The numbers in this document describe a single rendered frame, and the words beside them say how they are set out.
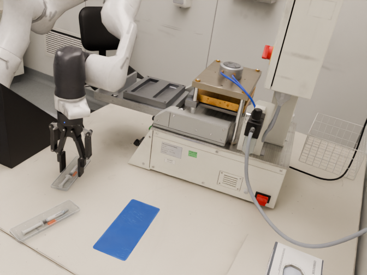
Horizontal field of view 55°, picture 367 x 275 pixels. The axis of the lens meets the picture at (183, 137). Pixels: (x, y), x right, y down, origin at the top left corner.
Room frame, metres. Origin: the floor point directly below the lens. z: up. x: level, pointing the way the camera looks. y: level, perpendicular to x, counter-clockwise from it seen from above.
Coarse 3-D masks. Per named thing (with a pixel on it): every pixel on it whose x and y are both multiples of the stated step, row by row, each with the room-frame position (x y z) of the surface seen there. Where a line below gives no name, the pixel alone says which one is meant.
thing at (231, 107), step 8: (200, 96) 1.07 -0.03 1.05; (208, 96) 1.07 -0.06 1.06; (216, 96) 1.08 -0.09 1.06; (224, 96) 1.09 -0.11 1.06; (200, 104) 1.07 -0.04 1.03; (208, 104) 1.06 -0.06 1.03; (216, 104) 1.05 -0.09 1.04; (224, 104) 1.05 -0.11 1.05; (232, 104) 1.04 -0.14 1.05; (248, 104) 1.12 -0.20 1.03; (224, 112) 1.05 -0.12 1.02; (232, 112) 1.04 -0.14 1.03
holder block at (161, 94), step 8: (144, 80) 1.28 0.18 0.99; (152, 80) 1.31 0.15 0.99; (160, 80) 1.31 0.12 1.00; (128, 88) 1.18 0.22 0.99; (136, 88) 1.20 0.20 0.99; (144, 88) 1.24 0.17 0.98; (152, 88) 1.21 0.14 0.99; (160, 88) 1.22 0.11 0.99; (168, 88) 1.27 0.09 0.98; (176, 88) 1.25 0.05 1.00; (184, 88) 1.28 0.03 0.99; (128, 96) 1.14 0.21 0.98; (136, 96) 1.13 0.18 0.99; (144, 96) 1.13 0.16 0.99; (152, 96) 1.14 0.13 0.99; (160, 96) 1.19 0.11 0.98; (168, 96) 1.16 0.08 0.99; (176, 96) 1.20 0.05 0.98; (152, 104) 1.12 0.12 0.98; (160, 104) 1.11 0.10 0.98; (168, 104) 1.12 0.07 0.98
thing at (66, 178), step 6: (78, 156) 1.03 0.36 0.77; (72, 162) 0.99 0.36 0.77; (66, 168) 0.95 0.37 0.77; (72, 168) 0.96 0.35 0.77; (60, 174) 0.91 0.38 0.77; (66, 174) 0.92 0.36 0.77; (72, 174) 0.92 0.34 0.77; (60, 180) 0.88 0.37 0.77; (66, 180) 0.89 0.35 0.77; (72, 180) 0.89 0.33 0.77; (54, 186) 0.85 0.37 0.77; (60, 186) 0.86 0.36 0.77; (66, 186) 0.86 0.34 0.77
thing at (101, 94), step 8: (136, 72) 1.32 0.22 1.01; (128, 80) 1.25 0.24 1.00; (136, 80) 1.32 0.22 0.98; (96, 96) 1.16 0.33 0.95; (104, 96) 1.15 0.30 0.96; (112, 96) 1.15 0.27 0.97; (120, 96) 1.16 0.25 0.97; (184, 96) 1.25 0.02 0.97; (120, 104) 1.14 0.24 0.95; (128, 104) 1.13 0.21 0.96; (136, 104) 1.12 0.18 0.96; (144, 104) 1.12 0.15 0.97; (176, 104) 1.16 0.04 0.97; (144, 112) 1.11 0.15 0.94; (152, 112) 1.10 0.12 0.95
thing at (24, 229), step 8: (56, 208) 0.76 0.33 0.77; (64, 208) 0.76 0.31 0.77; (72, 208) 0.77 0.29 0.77; (40, 216) 0.72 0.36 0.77; (48, 216) 0.72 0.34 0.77; (56, 216) 0.73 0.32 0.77; (64, 216) 0.73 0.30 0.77; (24, 224) 0.68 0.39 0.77; (32, 224) 0.68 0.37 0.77; (40, 224) 0.69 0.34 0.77; (48, 224) 0.69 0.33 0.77; (16, 232) 0.65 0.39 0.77; (24, 232) 0.65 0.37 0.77; (32, 232) 0.66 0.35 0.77
